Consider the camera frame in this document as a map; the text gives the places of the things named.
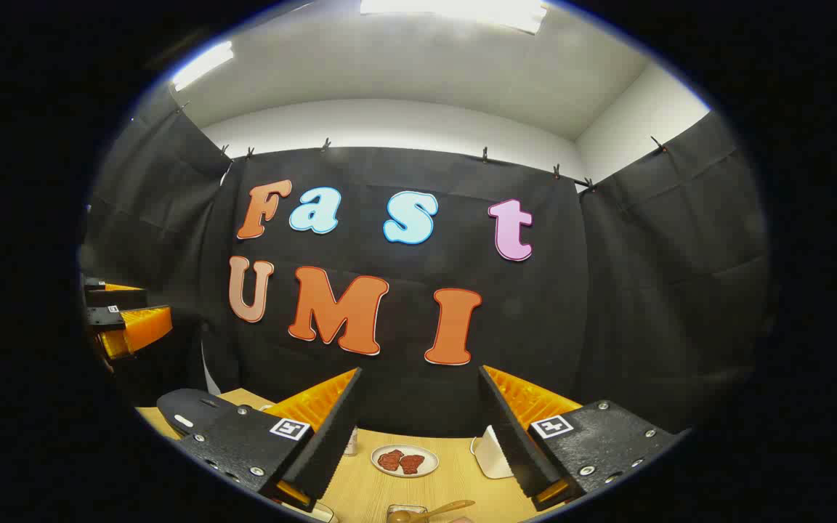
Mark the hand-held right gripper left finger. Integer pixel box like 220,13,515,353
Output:
177,367,363,513

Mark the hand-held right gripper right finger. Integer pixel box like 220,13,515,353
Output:
478,365,688,513

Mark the wooden spoon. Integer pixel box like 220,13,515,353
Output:
389,500,476,523

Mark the silver black rice cooker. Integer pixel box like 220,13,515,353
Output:
156,389,245,439

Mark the white toaster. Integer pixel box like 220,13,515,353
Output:
470,425,514,480

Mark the white round plate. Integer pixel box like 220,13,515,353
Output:
371,444,440,478

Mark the black backdrop cloth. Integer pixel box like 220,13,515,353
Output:
81,94,772,438

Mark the ceiling light panel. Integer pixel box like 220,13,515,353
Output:
171,41,235,92

